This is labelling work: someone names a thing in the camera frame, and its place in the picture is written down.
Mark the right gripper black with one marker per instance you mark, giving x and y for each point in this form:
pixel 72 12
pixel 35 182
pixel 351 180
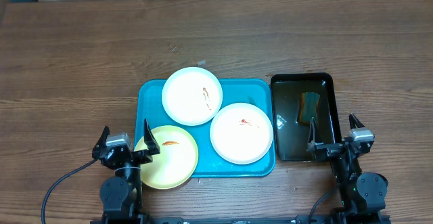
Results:
pixel 328 149

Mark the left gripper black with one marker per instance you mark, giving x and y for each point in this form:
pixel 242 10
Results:
pixel 150 144

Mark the green yellow sponge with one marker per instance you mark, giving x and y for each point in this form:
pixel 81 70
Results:
pixel 308 108

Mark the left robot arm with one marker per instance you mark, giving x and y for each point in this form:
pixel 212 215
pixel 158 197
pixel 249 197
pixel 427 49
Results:
pixel 121 194

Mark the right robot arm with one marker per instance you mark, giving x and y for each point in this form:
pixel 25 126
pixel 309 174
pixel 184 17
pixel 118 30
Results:
pixel 363 194

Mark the teal plastic tray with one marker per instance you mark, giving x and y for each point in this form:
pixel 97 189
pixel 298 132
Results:
pixel 210 165

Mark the black water tray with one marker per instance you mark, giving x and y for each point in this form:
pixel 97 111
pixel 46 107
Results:
pixel 290 137

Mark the yellow plate with stain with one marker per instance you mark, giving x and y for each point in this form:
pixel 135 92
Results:
pixel 177 160

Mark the white plate with long stain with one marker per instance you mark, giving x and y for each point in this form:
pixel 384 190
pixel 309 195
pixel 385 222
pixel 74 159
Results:
pixel 192 96

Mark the small tape scrap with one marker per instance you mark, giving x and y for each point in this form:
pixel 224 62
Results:
pixel 201 63

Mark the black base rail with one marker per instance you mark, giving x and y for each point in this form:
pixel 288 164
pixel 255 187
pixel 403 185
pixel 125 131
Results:
pixel 300 219

